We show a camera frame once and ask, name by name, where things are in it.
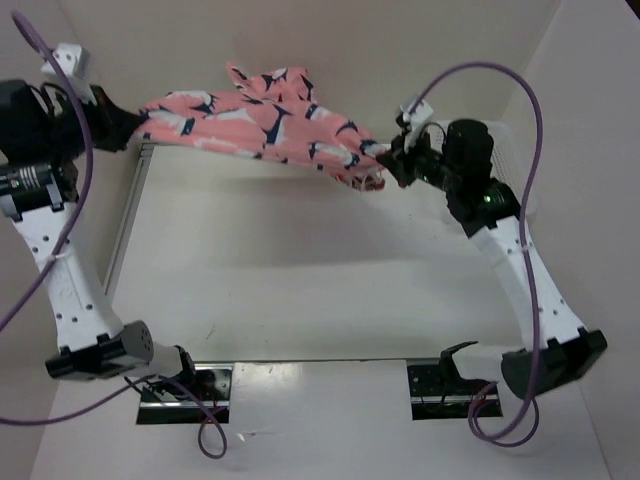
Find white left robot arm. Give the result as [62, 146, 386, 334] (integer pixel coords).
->
[1, 79, 200, 400]

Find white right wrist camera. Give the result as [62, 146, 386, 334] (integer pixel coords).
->
[396, 97, 434, 153]

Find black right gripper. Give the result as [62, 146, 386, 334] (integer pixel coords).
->
[377, 123, 458, 191]

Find pink shark print shorts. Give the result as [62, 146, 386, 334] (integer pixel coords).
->
[135, 64, 386, 191]

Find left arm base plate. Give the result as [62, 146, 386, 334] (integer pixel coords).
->
[136, 362, 234, 425]

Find white plastic basket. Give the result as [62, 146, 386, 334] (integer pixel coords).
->
[427, 120, 539, 225]

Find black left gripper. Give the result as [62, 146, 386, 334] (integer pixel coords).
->
[45, 82, 143, 158]

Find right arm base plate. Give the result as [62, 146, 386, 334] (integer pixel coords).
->
[406, 359, 488, 421]

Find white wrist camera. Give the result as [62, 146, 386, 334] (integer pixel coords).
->
[396, 97, 434, 153]
[52, 43, 91, 97]

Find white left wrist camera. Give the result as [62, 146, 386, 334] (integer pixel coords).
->
[52, 43, 91, 97]

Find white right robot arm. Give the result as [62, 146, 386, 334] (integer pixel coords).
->
[377, 119, 608, 399]

